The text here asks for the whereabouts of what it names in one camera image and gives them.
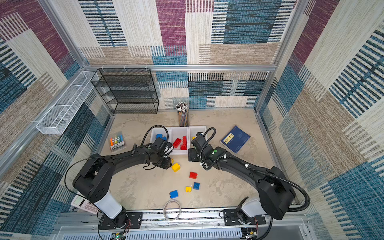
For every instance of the right white bin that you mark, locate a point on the right white bin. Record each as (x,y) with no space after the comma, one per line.
(193,130)

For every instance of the pink white calculator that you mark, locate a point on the pink white calculator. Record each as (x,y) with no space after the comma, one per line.
(84,205)

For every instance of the blue book yellow label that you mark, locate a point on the blue book yellow label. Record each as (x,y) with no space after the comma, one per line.
(235,139)

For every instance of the black wire shelf rack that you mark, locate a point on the black wire shelf rack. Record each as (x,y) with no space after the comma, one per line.
(127,90)

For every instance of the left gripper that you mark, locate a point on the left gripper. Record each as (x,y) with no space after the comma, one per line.
(167,165)

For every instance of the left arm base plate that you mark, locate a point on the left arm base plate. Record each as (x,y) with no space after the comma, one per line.
(124,221)

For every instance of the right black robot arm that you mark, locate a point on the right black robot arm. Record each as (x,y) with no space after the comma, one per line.
(277,194)

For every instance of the cup of coloured pencils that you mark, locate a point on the cup of coloured pencils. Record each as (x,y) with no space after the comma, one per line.
(183,110)

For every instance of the white wire mesh basket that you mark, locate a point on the white wire mesh basket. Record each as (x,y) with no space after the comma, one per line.
(60,115)

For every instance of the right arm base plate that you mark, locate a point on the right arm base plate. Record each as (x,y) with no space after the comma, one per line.
(232,217)

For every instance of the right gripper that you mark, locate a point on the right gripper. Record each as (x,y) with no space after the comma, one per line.
(192,155)

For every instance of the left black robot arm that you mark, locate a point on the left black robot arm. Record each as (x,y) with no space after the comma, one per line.
(94,179)

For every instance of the marker pen pack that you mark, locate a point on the marker pen pack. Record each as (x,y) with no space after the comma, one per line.
(117,141)

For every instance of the long red brick top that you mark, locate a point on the long red brick top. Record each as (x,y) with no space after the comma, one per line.
(177,142)

